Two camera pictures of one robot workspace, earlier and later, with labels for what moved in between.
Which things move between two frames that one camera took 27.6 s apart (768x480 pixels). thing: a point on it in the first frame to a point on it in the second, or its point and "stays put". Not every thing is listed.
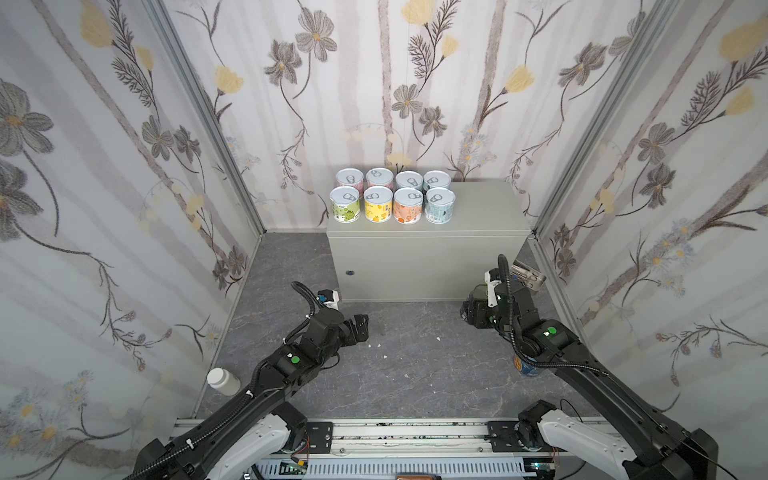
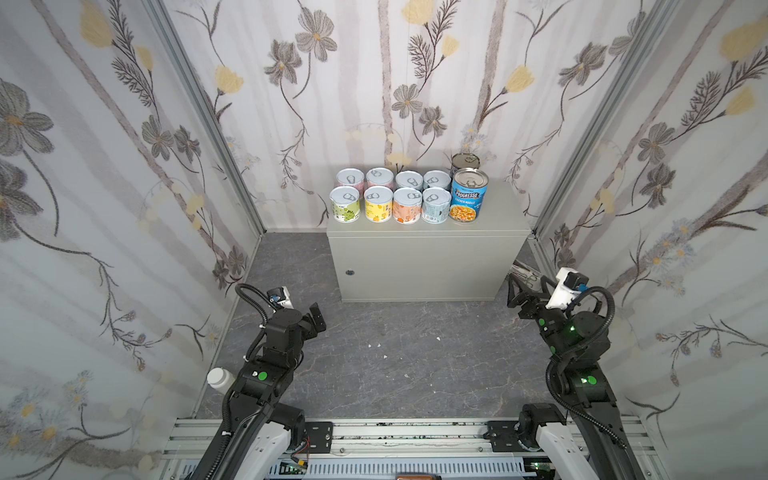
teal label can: x=408 y=179 stays put
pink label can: x=379 y=177 stays put
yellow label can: x=378 y=202 stays put
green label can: x=345 y=203 stays put
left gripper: x=350 y=330 to x=313 y=319
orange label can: x=407 y=202 stays put
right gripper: x=475 y=312 to x=527 y=297
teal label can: x=436 y=179 stays put
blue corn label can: x=526 y=368 to x=469 y=190
